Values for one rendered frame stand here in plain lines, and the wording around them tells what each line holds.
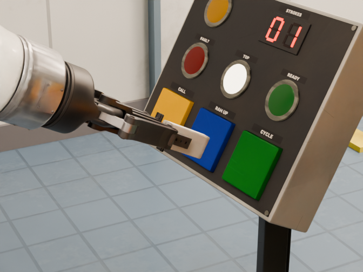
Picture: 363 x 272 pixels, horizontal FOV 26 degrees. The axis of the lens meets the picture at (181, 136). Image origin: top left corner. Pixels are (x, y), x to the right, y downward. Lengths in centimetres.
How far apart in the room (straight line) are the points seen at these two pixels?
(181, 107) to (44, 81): 42
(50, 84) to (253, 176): 35
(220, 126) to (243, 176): 9
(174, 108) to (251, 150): 18
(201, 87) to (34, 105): 43
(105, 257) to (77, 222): 26
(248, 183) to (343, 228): 190
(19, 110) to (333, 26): 44
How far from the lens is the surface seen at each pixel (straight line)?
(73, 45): 350
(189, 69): 120
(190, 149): 97
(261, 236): 129
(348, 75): 102
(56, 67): 81
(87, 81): 84
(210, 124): 113
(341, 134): 105
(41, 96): 80
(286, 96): 105
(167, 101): 121
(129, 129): 84
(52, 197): 312
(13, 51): 78
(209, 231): 286
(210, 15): 121
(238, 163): 107
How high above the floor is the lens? 147
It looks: 24 degrees down
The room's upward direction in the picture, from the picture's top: straight up
